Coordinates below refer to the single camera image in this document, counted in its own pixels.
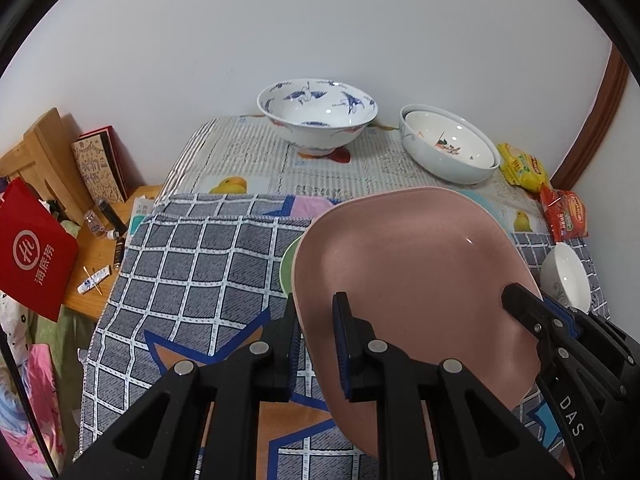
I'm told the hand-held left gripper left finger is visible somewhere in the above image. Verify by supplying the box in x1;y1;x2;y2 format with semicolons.
60;294;304;480

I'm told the black bottle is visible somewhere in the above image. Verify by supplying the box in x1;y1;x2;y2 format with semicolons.
96;198;129;239

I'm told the small glass vial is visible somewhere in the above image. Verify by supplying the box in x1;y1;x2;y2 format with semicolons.
82;209;109;237

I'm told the pink plate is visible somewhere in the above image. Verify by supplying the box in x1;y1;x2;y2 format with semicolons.
292;186;547;461

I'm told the blue patterned white bowl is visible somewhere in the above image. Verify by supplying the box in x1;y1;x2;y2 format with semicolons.
257;78;378;157

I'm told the wooden side table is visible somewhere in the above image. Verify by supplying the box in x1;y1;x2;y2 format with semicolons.
62;185;166;322

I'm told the grey checked cloth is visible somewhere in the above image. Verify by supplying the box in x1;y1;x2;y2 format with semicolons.
74;192;612;463

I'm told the yellow chip packet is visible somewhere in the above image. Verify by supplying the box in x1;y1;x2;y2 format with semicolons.
496;142;551;191

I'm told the white bowl with grey scrolls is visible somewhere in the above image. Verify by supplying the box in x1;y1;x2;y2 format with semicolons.
399;104;501;185

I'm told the floral bedding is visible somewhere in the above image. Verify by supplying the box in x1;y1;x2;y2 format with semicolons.
0;290;69;480

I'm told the white ointment tube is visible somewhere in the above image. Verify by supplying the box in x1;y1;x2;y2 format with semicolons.
77;266;114;295

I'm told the brown wooden door frame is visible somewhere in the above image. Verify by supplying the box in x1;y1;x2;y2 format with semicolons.
550;42;630;192

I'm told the white bowl with fruit print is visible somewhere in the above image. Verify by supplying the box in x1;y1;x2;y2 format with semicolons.
404;109;497;170

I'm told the green plate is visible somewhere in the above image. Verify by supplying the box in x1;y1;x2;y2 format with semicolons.
279;236;304;296

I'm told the wooden rack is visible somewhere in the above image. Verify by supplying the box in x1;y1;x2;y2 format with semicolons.
0;107;89;226

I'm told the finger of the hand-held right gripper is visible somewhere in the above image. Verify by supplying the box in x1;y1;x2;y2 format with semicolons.
501;283;562;356
541;295;637;361

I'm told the fruit print tablecloth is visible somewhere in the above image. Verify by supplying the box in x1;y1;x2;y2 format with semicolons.
129;115;551;241

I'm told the red paper bag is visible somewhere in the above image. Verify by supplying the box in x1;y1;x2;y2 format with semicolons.
0;176;80;323

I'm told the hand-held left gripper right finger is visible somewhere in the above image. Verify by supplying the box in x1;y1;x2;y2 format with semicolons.
332;292;572;480

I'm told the plain white bowl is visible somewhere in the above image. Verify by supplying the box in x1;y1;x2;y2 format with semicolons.
540;242;594;314

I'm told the red chip packet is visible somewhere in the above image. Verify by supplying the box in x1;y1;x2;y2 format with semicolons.
539;185;591;244

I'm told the patterned notebook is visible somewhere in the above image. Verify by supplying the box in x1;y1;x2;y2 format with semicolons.
70;126;129;205

